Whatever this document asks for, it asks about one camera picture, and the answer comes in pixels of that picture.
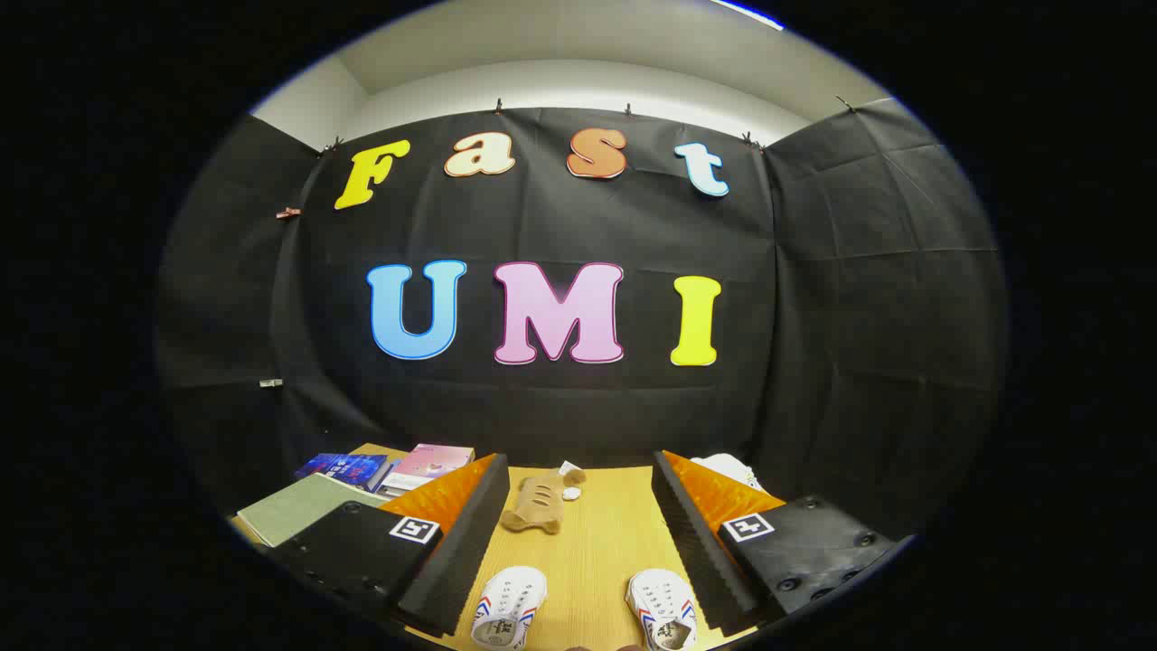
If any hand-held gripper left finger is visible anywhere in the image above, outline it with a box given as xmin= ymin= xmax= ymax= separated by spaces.
xmin=269 ymin=452 xmax=513 ymax=637

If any blue cover book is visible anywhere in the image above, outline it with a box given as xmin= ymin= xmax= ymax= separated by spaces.
xmin=296 ymin=452 xmax=390 ymax=492

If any pink cover book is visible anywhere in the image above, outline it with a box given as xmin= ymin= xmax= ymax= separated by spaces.
xmin=384 ymin=443 xmax=475 ymax=495

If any white striped canvas shoe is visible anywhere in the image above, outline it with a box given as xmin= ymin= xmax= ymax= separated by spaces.
xmin=470 ymin=566 xmax=549 ymax=651
xmin=626 ymin=568 xmax=699 ymax=651

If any white plush toy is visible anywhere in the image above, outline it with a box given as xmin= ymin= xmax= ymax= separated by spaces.
xmin=691 ymin=452 xmax=766 ymax=494

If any green fabric storage box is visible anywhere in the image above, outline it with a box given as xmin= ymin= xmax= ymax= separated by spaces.
xmin=237 ymin=473 xmax=391 ymax=549

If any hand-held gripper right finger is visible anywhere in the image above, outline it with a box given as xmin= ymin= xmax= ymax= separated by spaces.
xmin=651 ymin=449 xmax=916 ymax=637

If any black backdrop cloth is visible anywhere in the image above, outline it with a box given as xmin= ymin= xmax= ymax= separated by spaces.
xmin=155 ymin=98 xmax=1009 ymax=543

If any brown plush toy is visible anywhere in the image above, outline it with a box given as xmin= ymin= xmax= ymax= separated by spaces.
xmin=502 ymin=461 xmax=587 ymax=534

